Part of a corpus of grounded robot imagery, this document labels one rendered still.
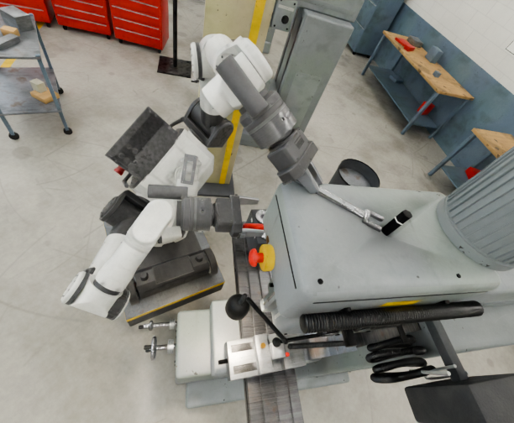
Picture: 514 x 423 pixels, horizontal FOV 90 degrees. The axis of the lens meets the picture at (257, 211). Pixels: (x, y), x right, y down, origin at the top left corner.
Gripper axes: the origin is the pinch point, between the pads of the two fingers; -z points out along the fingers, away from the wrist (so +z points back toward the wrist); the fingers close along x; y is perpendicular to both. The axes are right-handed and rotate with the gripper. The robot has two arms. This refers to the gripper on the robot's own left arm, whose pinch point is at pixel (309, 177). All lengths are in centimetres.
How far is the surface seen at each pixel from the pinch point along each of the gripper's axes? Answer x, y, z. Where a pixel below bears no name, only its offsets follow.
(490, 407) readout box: 14, 12, -59
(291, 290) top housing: 20.6, -3.3, -10.3
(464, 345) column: -8, 3, -77
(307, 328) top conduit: 23.8, -2.9, -17.0
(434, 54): -573, -33, -126
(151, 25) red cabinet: -312, -289, 197
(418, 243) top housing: -1.1, 11.3, -24.3
